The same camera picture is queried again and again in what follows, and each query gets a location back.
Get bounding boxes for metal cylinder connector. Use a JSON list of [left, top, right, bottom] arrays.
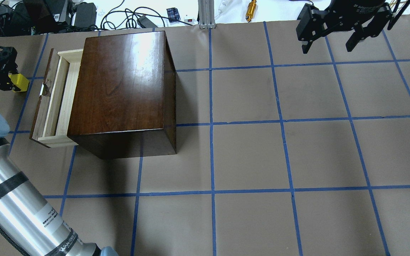
[[245, 0, 257, 22]]

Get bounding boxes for aluminium extrusion post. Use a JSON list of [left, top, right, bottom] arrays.
[[198, 0, 216, 29]]

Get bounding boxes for yellow block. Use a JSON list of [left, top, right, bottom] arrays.
[[9, 74, 30, 92]]

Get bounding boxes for black electronics box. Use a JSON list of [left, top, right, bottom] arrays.
[[0, 0, 73, 36]]

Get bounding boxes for dark wooden cabinet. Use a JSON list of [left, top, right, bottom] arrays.
[[67, 31, 177, 159]]

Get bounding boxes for light wood drawer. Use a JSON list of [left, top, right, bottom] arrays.
[[30, 48, 83, 148]]

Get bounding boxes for small blue black device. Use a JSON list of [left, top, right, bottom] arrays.
[[166, 7, 180, 23]]

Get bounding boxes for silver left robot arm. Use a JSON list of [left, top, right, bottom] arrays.
[[0, 115, 117, 256]]

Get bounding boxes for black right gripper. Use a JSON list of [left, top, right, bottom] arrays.
[[296, 0, 393, 54]]

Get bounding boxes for black cable bundle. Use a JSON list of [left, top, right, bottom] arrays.
[[100, 0, 200, 31]]

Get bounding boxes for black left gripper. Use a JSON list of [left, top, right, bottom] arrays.
[[0, 46, 18, 91]]

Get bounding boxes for black power adapter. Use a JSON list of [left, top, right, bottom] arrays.
[[73, 2, 97, 28]]

